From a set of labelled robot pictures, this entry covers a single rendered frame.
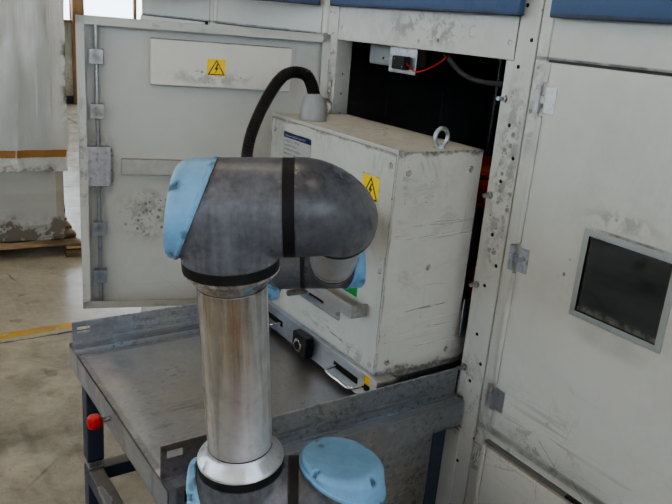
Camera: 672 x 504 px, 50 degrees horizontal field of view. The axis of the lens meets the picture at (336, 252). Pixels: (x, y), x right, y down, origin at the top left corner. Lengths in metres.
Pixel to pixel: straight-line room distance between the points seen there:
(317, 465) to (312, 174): 0.40
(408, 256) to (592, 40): 0.52
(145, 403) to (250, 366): 0.67
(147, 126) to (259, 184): 1.14
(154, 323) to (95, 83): 0.60
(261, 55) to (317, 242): 1.14
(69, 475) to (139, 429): 1.40
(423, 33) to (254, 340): 0.95
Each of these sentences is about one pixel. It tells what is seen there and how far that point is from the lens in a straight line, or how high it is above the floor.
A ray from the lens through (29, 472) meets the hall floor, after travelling 2.89.
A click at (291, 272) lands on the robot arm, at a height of 1.22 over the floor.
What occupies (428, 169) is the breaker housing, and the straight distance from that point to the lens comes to 1.42.
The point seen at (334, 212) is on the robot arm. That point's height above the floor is 1.41.
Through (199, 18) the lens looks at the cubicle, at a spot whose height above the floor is 1.59.
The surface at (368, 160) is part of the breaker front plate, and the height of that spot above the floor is 1.36.
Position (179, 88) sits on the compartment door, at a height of 1.42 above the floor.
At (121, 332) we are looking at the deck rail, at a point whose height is 0.87.
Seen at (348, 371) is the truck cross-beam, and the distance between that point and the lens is 1.56.
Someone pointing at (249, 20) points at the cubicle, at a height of 1.60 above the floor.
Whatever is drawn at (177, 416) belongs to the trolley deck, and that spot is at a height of 0.85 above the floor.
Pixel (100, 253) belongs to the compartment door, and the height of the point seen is 0.99.
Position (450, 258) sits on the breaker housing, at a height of 1.16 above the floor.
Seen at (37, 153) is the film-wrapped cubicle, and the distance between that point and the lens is 4.93.
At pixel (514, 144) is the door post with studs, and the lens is 1.43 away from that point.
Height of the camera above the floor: 1.61
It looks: 18 degrees down
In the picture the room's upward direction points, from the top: 5 degrees clockwise
